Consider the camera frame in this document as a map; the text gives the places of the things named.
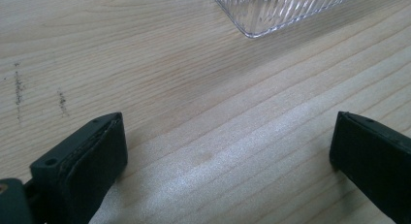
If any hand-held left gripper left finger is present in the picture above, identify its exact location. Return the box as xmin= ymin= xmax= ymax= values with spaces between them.
xmin=29 ymin=112 xmax=129 ymax=224

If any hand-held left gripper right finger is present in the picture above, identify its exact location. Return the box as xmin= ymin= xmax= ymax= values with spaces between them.
xmin=329 ymin=111 xmax=411 ymax=224

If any clear ribbed plastic tray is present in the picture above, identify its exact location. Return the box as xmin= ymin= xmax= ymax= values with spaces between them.
xmin=207 ymin=0 xmax=366 ymax=39

